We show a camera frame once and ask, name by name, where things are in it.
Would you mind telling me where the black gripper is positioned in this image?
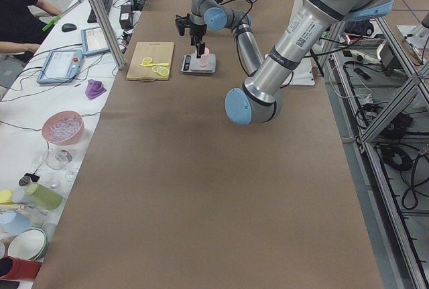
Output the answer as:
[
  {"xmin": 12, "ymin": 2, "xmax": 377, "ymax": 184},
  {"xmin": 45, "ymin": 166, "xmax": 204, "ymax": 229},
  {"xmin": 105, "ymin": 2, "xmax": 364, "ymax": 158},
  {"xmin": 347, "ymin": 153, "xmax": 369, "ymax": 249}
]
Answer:
[{"xmin": 174, "ymin": 13, "xmax": 207, "ymax": 58}]

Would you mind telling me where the pink plastic cup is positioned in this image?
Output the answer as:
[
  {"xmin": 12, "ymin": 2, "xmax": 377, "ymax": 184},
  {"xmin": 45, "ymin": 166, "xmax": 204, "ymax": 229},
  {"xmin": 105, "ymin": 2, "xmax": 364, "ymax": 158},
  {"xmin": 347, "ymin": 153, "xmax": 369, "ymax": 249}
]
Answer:
[{"xmin": 196, "ymin": 48, "xmax": 210, "ymax": 67}]

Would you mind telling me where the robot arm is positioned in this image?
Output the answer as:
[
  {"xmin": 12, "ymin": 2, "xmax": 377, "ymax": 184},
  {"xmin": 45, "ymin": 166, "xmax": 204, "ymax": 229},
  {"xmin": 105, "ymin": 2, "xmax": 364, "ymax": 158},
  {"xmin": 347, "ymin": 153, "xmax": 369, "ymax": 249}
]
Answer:
[
  {"xmin": 174, "ymin": 0, "xmax": 263, "ymax": 76},
  {"xmin": 225, "ymin": 0, "xmax": 393, "ymax": 125}
]

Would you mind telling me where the silver kitchen scale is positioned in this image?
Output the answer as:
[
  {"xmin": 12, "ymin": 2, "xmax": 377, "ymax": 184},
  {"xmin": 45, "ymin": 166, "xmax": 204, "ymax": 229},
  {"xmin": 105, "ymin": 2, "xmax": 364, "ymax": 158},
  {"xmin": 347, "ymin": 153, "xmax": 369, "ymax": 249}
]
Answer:
[{"xmin": 180, "ymin": 53, "xmax": 217, "ymax": 75}]

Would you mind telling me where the green cup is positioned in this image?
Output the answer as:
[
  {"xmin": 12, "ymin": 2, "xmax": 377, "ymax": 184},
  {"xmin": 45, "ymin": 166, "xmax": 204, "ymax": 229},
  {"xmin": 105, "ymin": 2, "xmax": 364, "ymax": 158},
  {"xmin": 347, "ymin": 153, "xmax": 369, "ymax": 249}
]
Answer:
[{"xmin": 25, "ymin": 183, "xmax": 63, "ymax": 211}]

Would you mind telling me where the yellow cup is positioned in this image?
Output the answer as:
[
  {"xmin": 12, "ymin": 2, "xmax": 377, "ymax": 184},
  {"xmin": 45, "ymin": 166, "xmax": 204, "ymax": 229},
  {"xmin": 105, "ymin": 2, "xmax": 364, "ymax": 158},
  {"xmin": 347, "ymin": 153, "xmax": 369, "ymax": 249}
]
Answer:
[{"xmin": 0, "ymin": 189, "xmax": 13, "ymax": 205}]

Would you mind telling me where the light blue cup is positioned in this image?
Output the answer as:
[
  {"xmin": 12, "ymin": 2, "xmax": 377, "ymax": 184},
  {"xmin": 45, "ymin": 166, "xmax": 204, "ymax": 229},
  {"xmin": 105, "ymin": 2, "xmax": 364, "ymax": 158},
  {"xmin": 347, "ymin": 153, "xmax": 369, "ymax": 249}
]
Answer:
[{"xmin": 1, "ymin": 211, "xmax": 31, "ymax": 236}]

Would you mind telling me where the red cup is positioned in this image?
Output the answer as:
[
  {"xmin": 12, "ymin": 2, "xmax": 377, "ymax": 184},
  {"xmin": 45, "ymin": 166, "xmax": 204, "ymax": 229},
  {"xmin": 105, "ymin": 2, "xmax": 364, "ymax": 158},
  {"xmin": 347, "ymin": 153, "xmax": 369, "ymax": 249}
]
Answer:
[{"xmin": 1, "ymin": 256, "xmax": 42, "ymax": 281}]

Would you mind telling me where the yellow plastic knife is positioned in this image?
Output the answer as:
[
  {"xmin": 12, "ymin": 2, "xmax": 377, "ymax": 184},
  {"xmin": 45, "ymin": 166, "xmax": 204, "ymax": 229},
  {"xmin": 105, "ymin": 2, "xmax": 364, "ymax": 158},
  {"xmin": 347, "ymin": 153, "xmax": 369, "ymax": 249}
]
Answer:
[{"xmin": 140, "ymin": 62, "xmax": 170, "ymax": 67}]

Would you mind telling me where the bamboo cutting board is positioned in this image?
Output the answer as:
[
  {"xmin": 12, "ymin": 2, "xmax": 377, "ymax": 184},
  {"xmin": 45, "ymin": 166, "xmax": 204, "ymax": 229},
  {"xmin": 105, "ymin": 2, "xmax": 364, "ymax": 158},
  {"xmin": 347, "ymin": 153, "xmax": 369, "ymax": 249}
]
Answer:
[{"xmin": 126, "ymin": 42, "xmax": 174, "ymax": 82}]

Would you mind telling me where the lemon slice front left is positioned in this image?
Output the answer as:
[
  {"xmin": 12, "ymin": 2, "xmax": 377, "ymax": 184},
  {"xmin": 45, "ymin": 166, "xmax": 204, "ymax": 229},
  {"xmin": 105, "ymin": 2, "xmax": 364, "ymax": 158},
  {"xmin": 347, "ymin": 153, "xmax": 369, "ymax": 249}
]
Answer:
[{"xmin": 152, "ymin": 66, "xmax": 170, "ymax": 77}]

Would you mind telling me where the black keyboard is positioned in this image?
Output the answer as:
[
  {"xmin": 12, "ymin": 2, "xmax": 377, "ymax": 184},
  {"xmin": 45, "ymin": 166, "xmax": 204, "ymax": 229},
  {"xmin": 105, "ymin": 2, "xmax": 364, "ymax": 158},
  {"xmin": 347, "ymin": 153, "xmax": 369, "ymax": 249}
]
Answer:
[{"xmin": 86, "ymin": 0, "xmax": 115, "ymax": 24}]

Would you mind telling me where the teach pendant far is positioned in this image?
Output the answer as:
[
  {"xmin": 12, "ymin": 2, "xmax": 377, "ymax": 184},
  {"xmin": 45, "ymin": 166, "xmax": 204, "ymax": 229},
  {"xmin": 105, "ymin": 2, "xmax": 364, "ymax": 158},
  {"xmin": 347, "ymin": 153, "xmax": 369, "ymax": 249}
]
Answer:
[{"xmin": 80, "ymin": 27, "xmax": 110, "ymax": 57}]

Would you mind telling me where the teach pendant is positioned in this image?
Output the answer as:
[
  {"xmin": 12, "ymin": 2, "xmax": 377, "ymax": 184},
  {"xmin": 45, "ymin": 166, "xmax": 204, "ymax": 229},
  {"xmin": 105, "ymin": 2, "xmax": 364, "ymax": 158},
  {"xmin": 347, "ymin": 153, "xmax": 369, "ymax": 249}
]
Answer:
[
  {"xmin": 36, "ymin": 50, "xmax": 83, "ymax": 84},
  {"xmin": 80, "ymin": 27, "xmax": 110, "ymax": 57}
]

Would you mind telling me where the black computer mouse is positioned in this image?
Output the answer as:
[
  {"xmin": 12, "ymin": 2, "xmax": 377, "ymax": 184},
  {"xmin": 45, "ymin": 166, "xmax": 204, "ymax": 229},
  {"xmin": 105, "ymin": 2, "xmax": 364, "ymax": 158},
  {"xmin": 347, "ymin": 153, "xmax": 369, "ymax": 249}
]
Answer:
[{"xmin": 61, "ymin": 23, "xmax": 77, "ymax": 33}]

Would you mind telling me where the teach pendant near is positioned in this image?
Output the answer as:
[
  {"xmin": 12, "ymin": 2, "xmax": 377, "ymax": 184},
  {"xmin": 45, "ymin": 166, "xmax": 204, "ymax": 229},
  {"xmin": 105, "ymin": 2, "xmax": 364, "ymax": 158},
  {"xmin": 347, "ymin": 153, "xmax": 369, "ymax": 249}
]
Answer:
[{"xmin": 36, "ymin": 50, "xmax": 83, "ymax": 84}]

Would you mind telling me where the pink bowl with ice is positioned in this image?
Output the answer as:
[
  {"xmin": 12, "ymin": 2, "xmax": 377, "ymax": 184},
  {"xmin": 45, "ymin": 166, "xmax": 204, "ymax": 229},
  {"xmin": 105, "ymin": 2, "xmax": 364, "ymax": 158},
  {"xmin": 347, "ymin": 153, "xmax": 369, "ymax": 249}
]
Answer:
[{"xmin": 42, "ymin": 111, "xmax": 84, "ymax": 146}]

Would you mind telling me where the seated person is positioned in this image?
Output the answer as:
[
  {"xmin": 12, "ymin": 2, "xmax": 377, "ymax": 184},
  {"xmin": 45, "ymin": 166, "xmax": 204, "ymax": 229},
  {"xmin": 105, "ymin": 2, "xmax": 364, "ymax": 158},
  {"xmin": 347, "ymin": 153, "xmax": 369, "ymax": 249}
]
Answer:
[{"xmin": 1, "ymin": 0, "xmax": 62, "ymax": 63}]

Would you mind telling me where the wine glass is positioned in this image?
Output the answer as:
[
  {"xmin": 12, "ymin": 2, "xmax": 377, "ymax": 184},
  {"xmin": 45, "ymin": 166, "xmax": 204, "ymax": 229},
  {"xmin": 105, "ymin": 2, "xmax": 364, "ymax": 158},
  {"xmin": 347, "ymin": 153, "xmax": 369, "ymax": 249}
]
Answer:
[{"xmin": 44, "ymin": 149, "xmax": 78, "ymax": 182}]

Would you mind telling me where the white green bowl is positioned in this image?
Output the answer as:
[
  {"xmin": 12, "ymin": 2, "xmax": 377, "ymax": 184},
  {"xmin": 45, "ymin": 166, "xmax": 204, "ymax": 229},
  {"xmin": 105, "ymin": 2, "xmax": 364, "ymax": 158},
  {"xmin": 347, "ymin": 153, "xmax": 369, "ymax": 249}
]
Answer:
[{"xmin": 7, "ymin": 228, "xmax": 48, "ymax": 261}]

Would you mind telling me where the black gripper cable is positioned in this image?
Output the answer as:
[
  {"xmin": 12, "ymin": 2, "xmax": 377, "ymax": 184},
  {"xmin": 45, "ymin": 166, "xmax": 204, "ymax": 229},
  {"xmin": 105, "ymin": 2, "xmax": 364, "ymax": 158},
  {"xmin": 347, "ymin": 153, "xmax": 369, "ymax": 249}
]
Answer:
[{"xmin": 219, "ymin": 0, "xmax": 255, "ymax": 32}]

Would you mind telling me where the aluminium frame post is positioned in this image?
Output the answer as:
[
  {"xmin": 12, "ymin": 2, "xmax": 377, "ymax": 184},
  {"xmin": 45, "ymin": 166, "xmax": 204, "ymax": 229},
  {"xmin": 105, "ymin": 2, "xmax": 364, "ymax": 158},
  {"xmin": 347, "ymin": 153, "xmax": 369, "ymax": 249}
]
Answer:
[{"xmin": 88, "ymin": 0, "xmax": 125, "ymax": 70}]

